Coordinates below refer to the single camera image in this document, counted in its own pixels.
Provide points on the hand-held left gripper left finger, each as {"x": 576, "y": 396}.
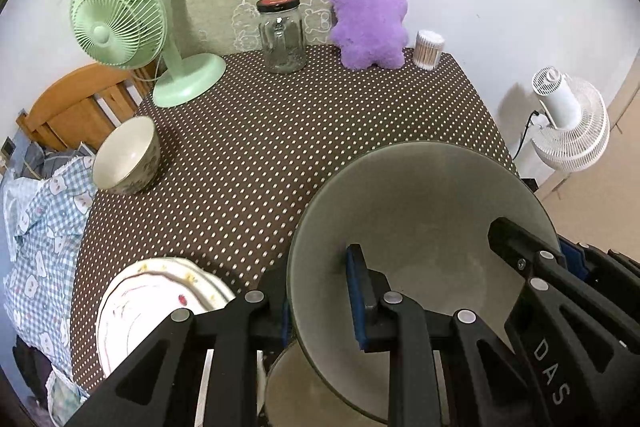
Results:
{"x": 272, "y": 317}

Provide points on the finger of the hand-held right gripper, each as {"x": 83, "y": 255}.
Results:
{"x": 574, "y": 257}
{"x": 520, "y": 247}

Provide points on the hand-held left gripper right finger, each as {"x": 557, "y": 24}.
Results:
{"x": 357, "y": 297}

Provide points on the large floral bowl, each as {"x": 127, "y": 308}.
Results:
{"x": 300, "y": 387}
{"x": 425, "y": 197}

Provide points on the red patterned white plate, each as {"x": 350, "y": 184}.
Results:
{"x": 135, "y": 322}

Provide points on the white standing fan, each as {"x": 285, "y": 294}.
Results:
{"x": 562, "y": 102}

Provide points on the brown polka dot tablecloth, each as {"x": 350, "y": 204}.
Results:
{"x": 250, "y": 147}

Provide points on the cotton swab container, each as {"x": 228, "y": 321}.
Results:
{"x": 428, "y": 52}

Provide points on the small floral bowl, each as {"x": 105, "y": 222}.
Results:
{"x": 120, "y": 157}

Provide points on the blue checkered blanket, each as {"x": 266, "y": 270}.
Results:
{"x": 40, "y": 232}

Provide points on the dark cloth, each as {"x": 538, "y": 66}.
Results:
{"x": 30, "y": 372}

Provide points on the green desk fan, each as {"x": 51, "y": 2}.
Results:
{"x": 185, "y": 82}

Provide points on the glass jar with black lid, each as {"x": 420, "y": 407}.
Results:
{"x": 282, "y": 42}

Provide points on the grey cloth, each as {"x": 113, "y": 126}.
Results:
{"x": 47, "y": 159}

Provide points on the purple plush toy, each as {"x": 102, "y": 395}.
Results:
{"x": 367, "y": 17}

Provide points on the wooden headboard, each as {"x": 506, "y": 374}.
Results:
{"x": 70, "y": 107}

